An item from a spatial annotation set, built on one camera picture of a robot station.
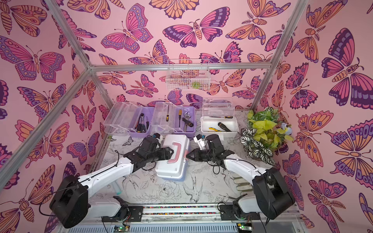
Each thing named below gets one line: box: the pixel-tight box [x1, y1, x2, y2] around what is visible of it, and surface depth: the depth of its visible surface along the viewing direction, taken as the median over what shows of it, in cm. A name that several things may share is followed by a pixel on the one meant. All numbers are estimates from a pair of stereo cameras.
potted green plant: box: [239, 106, 294, 166], surface depth 79 cm
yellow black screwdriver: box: [208, 116, 234, 119], surface depth 108 cm
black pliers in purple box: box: [136, 112, 146, 133], surface depth 111 cm
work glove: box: [230, 176, 254, 192], surface depth 84 cm
